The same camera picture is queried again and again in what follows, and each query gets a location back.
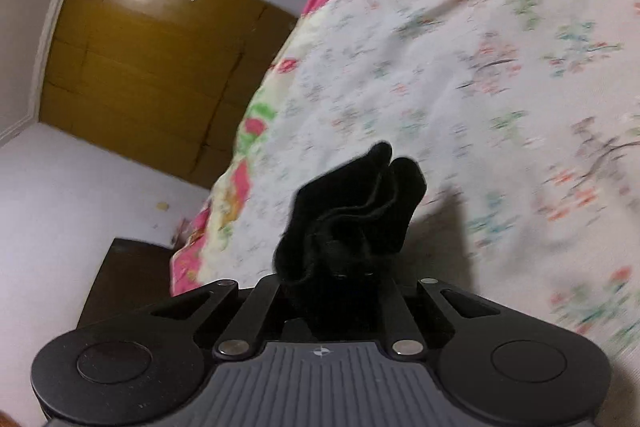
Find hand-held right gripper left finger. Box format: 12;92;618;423
149;275;284;356

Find wooden wardrobe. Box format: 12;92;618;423
39;0;372;194

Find white floral bed sheet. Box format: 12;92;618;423
200;0;640;358

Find black pants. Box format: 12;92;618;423
272;141;429;344

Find wooden nightstand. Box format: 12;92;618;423
76;237;212;329

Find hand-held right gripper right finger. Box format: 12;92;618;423
379;277;502;356

